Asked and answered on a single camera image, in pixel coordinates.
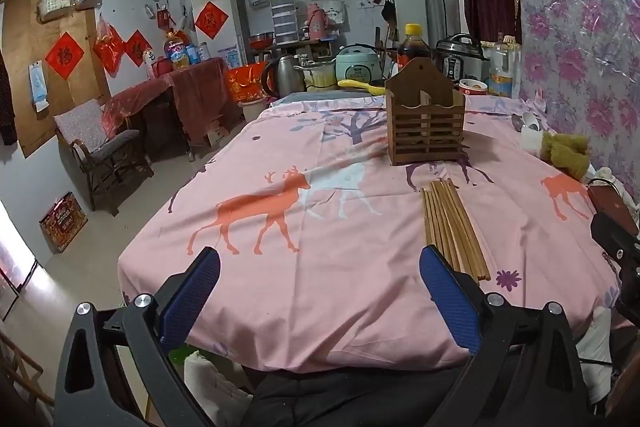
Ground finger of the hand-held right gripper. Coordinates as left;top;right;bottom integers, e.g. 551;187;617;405
591;211;640;264

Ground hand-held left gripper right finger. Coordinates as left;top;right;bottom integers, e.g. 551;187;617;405
419;245;593;427

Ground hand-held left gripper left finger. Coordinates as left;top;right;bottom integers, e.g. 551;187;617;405
54;247;222;427

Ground set of wooden chopsticks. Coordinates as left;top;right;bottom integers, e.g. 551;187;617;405
421;178;491;282

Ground slatted wooden chopstick holder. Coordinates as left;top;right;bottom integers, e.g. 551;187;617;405
385;57;467;166

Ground brown leather wallet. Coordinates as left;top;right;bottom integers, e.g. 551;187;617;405
587;184;640;235

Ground olive plush toy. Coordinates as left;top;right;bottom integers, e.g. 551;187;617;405
539;132;592;182

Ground pink deer print bedsheet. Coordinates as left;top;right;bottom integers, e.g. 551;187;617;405
118;94;636;373

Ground white folded cloth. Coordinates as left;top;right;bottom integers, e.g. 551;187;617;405
520;127;547;155

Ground person's dark trousers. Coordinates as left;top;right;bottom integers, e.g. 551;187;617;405
240;364;476;427

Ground red printed cardboard box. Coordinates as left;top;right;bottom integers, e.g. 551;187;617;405
39;192;89;253

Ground wooden chair with cushions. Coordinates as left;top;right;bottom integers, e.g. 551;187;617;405
54;99;155;217

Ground white plastic bucket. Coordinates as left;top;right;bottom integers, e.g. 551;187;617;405
239;99;273;122

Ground table with red cloth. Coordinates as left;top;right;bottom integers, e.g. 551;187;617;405
100;57;231;162

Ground clear plastic oil bottle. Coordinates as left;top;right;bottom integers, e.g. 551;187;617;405
487;34;516;98

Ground red and white bowl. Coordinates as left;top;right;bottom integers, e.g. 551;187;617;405
457;78;488;96

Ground floral plastic sheet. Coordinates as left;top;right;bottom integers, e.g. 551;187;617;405
502;0;640;208

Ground red gift bag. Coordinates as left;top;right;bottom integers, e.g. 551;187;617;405
225;62;271;102

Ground brown wooden door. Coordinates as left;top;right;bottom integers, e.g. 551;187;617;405
0;0;111;158

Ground steel electric kettle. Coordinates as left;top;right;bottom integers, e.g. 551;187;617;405
261;54;307;100

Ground steel pressure cooker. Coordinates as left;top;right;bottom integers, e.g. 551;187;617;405
434;33;490;82

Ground yellow cooking oil bottle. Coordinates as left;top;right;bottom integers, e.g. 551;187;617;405
164;29;193;70

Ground white enamel pot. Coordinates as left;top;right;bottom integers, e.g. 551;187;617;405
295;59;337;92

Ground red diamond paper decoration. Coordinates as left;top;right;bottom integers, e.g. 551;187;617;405
123;30;153;68
45;32;86;80
194;0;230;40

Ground pale green rice cooker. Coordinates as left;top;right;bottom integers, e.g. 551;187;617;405
335;46;383;84

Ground white refrigerator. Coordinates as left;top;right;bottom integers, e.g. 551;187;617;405
192;0;251;68

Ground dark sauce bottle yellow cap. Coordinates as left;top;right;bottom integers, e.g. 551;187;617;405
396;23;433;75

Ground blue and white packet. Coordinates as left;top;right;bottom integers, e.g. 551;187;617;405
27;62;50;112

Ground stacked steamer with green lid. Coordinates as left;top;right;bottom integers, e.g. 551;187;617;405
269;0;300;45

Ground pink thermos flask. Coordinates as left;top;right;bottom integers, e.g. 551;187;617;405
306;3;326;42

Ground white hanging basket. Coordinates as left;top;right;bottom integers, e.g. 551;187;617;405
36;0;73;24

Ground yellow handled pan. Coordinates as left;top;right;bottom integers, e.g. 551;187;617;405
337;78;387;96

